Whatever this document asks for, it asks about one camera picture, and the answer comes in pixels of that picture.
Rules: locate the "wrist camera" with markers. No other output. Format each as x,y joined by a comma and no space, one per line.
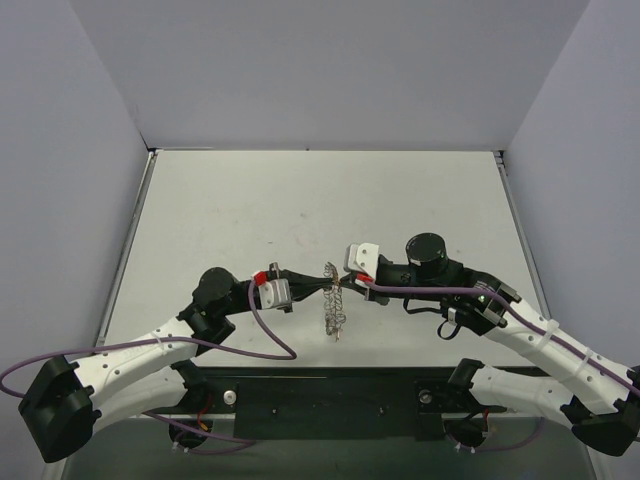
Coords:
272,289
361,262

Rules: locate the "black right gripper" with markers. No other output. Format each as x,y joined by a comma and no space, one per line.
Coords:
370,284

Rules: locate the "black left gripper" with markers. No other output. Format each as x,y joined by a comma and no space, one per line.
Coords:
285,276

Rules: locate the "aluminium table edge rail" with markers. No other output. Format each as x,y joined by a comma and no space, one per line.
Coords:
499,159

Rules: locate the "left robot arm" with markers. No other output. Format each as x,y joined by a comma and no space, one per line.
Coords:
75,394

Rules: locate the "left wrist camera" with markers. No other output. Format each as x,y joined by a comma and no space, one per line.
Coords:
272,289

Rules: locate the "red tag key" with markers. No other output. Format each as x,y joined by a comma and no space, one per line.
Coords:
337,284

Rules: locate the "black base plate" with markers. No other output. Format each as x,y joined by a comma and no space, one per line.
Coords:
322,403

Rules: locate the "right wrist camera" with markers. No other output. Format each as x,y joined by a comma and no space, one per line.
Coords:
361,262

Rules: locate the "metal disc key organizer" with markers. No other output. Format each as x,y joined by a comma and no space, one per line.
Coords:
334,315

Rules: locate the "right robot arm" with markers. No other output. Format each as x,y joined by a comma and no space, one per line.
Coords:
593,396

